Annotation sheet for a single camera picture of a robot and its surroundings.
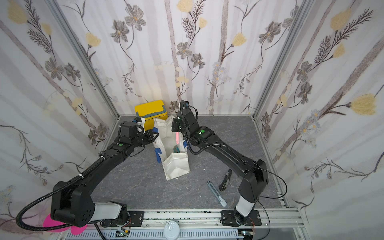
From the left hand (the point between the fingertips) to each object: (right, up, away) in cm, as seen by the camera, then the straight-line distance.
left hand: (160, 132), depth 82 cm
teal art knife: (+7, -12, +18) cm, 22 cm away
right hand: (+10, +8, -9) cm, 16 cm away
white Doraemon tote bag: (+9, -12, -7) cm, 17 cm away
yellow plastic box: (-13, +15, +23) cm, 30 cm away
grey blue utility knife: (+32, -35, 0) cm, 47 cm away
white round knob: (+9, -44, -16) cm, 48 cm away
